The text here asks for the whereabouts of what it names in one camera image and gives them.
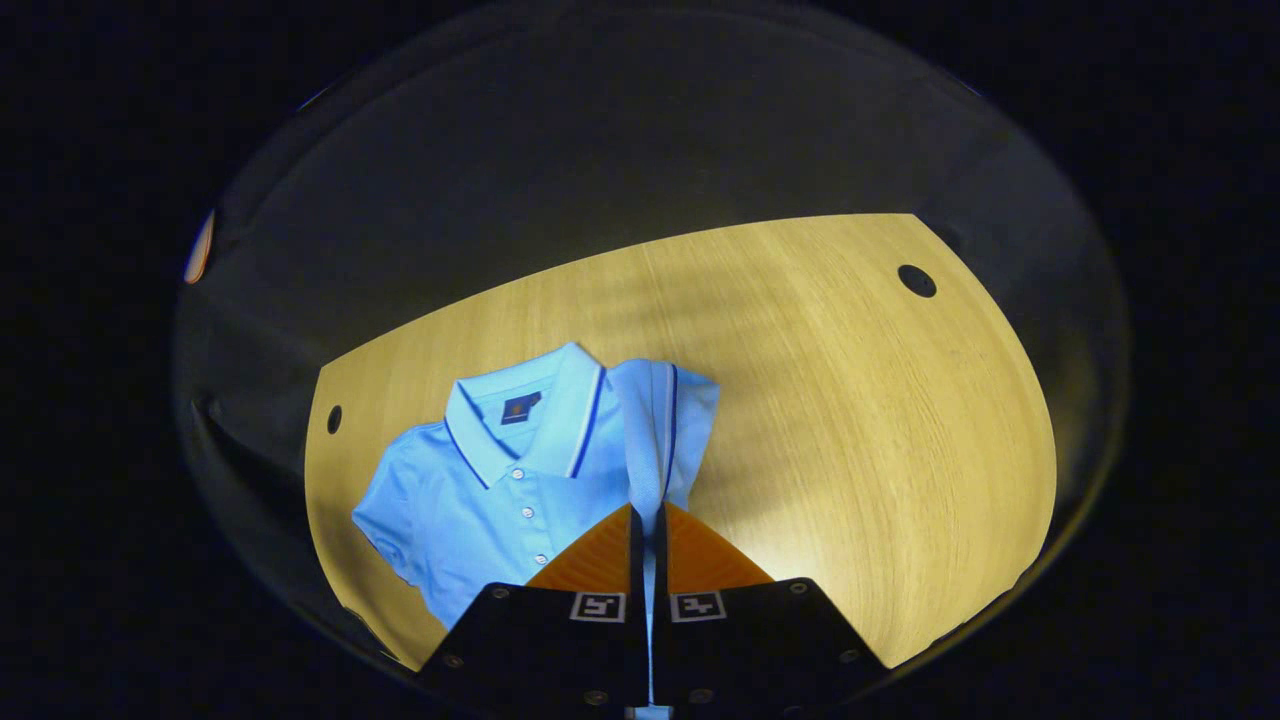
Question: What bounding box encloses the black backdrop cloth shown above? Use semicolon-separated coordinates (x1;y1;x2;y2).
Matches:
172;8;1133;651

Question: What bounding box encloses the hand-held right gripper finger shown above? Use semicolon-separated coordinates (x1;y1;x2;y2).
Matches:
652;500;891;714
415;503;651;714

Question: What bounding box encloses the light blue T-shirt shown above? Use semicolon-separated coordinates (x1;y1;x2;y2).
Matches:
350;342;723;720

